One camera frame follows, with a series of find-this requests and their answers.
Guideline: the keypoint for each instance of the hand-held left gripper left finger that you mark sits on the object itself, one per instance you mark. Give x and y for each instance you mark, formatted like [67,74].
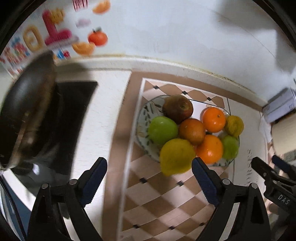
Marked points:
[92,183]

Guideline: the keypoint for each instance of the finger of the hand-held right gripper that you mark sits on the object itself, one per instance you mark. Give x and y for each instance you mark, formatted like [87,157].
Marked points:
[264,169]
[283,165]

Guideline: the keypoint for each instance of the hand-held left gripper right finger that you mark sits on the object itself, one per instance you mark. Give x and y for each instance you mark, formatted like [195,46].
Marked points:
[205,180]

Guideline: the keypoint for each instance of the orange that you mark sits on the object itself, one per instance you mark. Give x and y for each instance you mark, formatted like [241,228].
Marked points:
[214,119]
[210,149]

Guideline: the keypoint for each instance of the large yellow lemon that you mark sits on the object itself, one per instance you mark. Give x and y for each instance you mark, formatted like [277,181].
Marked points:
[177,156]

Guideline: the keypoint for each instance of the green apple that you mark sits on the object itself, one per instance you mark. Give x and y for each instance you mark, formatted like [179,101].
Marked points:
[229,146]
[163,129]

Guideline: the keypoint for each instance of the brown round fruit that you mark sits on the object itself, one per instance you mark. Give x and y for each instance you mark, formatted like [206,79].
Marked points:
[192,131]

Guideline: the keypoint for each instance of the small bumpy yellow citrus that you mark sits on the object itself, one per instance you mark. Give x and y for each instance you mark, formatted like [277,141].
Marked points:
[234,125]

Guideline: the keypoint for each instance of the dark red apple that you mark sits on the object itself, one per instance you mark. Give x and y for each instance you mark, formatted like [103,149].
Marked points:
[177,108]

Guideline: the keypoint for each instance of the floral ceramic plate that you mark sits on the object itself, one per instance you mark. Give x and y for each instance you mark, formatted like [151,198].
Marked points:
[148,111]

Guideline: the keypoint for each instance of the cream utensil holder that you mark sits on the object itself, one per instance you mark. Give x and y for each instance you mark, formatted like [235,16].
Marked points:
[284,134]

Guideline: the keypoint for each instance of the white folded paper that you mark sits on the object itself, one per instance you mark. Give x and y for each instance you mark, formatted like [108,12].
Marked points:
[264,129]

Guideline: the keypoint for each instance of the checkered table mat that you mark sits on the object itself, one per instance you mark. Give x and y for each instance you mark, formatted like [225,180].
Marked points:
[161,204]

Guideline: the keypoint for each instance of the silver spray can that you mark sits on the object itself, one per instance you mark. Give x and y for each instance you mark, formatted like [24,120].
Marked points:
[281,104]

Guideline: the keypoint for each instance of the black gas stove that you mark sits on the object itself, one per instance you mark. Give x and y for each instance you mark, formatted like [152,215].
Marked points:
[74,111]

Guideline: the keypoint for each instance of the colourful festive wall sticker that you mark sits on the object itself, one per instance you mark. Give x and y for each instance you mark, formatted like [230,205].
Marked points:
[55,32]

